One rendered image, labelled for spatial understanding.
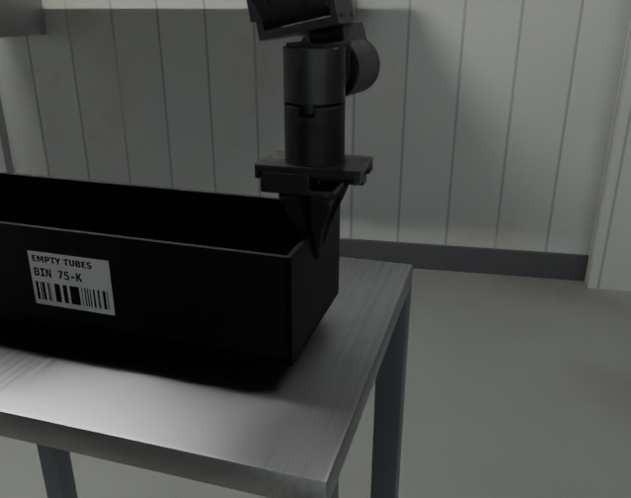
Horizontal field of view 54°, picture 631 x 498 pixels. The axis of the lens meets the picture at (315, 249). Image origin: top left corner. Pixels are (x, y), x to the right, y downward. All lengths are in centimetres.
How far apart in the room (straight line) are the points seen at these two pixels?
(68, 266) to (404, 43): 221
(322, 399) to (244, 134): 237
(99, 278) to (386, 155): 223
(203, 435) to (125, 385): 11
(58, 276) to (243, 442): 26
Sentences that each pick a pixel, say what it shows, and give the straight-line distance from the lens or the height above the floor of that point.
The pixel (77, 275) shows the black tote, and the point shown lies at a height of 89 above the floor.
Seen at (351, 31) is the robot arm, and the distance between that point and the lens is 63.
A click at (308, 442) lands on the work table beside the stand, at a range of 54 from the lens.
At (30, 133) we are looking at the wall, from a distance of 339.
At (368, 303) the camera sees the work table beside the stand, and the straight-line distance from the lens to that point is 76.
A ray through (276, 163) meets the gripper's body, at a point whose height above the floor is 100.
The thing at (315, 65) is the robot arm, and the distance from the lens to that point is 55.
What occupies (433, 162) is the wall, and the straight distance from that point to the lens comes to 278.
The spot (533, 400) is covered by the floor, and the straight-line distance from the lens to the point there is 208.
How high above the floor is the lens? 114
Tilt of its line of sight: 22 degrees down
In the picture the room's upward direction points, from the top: straight up
